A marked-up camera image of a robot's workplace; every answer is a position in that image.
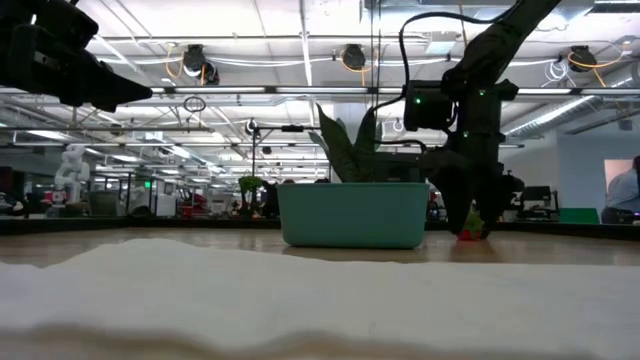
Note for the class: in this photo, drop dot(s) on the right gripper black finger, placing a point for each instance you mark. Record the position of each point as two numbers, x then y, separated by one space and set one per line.
455 195
492 200

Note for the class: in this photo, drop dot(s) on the red toy strawberry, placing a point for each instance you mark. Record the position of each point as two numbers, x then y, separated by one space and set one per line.
470 232

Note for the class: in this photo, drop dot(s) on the teal plastic tupperware container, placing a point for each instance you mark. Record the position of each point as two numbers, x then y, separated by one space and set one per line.
350 215

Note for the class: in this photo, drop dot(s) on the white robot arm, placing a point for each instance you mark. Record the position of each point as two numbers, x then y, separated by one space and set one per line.
72 172

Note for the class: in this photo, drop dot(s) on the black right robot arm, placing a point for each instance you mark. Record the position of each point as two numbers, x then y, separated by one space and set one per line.
495 45

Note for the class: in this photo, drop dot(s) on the black monitor on stand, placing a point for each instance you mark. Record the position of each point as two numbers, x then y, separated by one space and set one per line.
537 194

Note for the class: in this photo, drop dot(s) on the green panel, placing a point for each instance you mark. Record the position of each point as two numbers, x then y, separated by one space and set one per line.
578 216

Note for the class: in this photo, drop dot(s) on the green snake plant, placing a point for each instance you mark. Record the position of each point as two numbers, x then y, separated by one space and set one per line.
345 150

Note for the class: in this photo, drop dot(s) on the person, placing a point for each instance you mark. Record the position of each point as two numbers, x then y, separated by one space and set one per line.
622 192

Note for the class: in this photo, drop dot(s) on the small green potted plant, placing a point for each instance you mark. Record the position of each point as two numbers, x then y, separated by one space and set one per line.
250 184

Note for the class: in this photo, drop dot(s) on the white cloth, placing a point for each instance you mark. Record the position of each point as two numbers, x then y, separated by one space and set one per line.
300 300

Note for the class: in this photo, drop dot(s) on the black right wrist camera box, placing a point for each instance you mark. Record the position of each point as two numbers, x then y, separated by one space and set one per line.
425 107

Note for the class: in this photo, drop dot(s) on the black table frame rail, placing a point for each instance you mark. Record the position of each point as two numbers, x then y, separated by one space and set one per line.
150 224

